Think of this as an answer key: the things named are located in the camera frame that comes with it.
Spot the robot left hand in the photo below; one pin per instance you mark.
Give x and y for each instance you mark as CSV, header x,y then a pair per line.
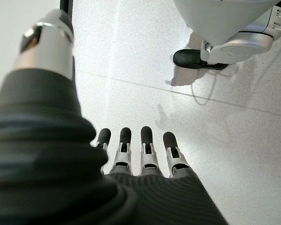
x,y
49,164

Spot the black robot left foot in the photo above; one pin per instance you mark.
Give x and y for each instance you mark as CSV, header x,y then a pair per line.
x,y
187,58

